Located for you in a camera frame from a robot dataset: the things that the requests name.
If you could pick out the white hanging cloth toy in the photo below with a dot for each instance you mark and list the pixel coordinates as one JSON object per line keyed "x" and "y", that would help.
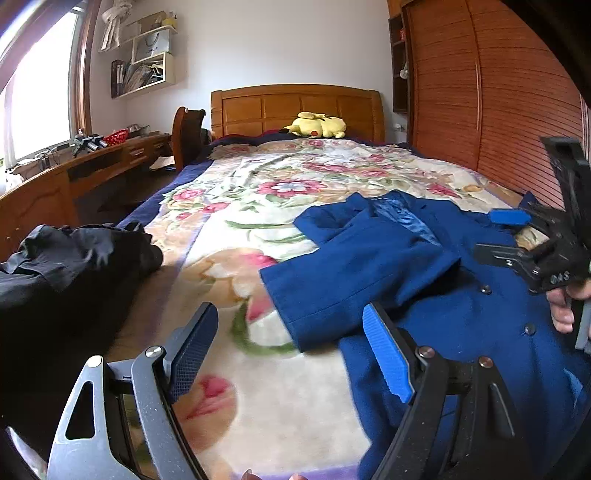
{"x": 113, "y": 23}

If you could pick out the red basket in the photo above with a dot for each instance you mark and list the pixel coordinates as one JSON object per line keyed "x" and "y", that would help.
{"x": 116, "y": 137}

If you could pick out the wooden chair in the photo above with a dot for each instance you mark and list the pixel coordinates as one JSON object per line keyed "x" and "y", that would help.
{"x": 184, "y": 134}

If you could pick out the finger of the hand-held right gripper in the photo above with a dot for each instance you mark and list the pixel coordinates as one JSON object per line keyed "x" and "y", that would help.
{"x": 508, "y": 217}
{"x": 498, "y": 254}

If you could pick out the person's right hand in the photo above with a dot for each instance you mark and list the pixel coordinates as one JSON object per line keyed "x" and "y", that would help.
{"x": 561, "y": 314}

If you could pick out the wooden bed headboard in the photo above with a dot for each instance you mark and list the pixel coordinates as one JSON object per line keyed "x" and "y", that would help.
{"x": 277, "y": 104}

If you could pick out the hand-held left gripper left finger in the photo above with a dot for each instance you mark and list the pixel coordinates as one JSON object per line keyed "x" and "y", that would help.
{"x": 194, "y": 350}

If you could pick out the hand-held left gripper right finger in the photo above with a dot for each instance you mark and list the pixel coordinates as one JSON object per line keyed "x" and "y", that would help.
{"x": 388, "y": 355}

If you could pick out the wooden side shelf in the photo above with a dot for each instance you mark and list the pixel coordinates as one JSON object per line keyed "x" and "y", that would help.
{"x": 398, "y": 64}

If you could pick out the blue coat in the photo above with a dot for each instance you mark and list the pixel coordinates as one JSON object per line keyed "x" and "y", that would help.
{"x": 369, "y": 277}

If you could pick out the wooden desk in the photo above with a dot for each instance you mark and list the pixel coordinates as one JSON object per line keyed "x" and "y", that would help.
{"x": 41, "y": 189}

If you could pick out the white wall shelf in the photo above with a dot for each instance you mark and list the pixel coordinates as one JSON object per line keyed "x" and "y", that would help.
{"x": 161, "y": 74}

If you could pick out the floral blanket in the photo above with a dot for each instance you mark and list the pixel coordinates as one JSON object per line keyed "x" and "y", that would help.
{"x": 231, "y": 230}

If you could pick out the metal dumbbells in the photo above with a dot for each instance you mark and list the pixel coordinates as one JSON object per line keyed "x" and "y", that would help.
{"x": 90, "y": 143}

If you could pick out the yellow plush toy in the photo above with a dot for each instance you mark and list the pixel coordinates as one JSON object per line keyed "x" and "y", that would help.
{"x": 318, "y": 123}

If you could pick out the wooden slatted wardrobe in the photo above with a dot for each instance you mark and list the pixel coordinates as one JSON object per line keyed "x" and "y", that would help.
{"x": 485, "y": 92}

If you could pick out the window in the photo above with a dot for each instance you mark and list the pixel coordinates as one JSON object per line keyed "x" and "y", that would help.
{"x": 41, "y": 87}

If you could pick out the white paper bag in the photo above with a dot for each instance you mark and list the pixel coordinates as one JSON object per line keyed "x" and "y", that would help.
{"x": 152, "y": 46}

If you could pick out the black clothes pile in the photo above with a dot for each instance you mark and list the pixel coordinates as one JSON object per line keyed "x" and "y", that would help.
{"x": 69, "y": 258}

